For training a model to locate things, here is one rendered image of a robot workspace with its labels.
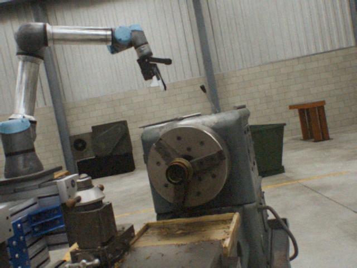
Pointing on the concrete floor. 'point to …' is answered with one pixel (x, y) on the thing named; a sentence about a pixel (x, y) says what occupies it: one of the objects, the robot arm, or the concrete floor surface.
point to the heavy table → (314, 132)
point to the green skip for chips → (268, 148)
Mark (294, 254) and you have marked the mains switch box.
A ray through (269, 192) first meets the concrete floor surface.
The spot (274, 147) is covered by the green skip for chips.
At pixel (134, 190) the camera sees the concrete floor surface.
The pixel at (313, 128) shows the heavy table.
